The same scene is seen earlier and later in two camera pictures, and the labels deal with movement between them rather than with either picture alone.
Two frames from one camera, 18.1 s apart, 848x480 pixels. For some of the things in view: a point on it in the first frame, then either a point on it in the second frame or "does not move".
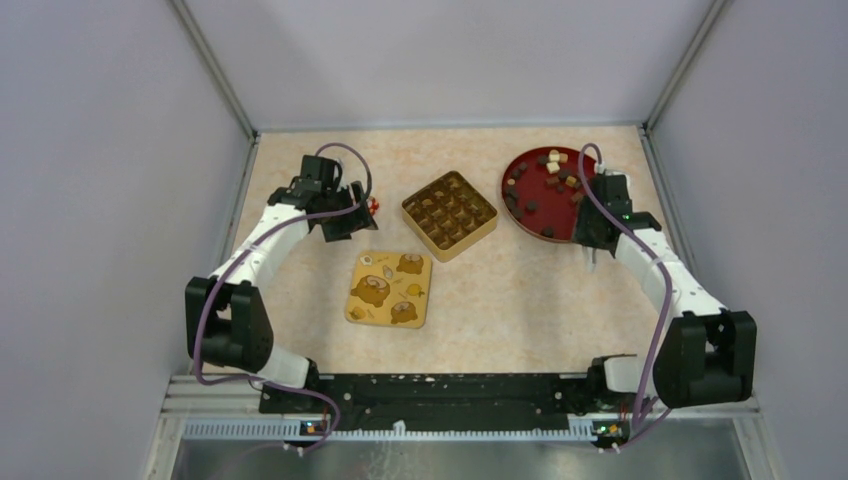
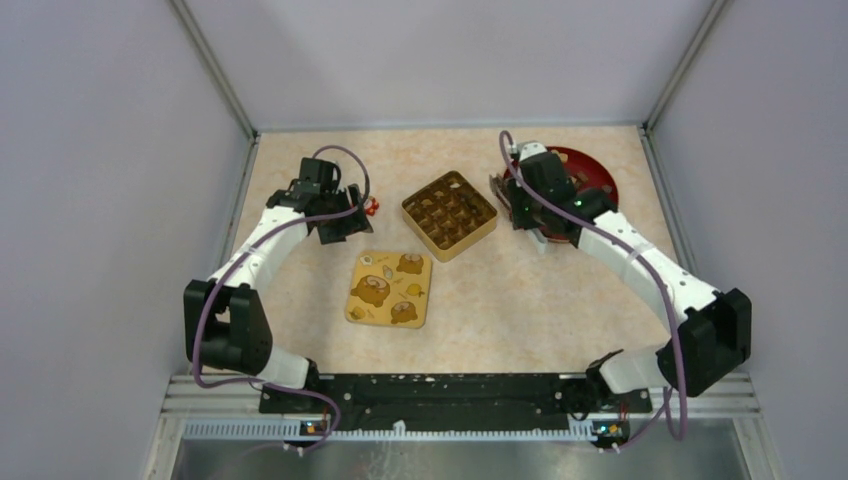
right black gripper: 581,234 → 520,219
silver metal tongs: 591,259 → 500,185
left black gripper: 340,231 does not move
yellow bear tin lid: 388,289 does not move
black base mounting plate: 444,402 does not move
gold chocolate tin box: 449,216 does not move
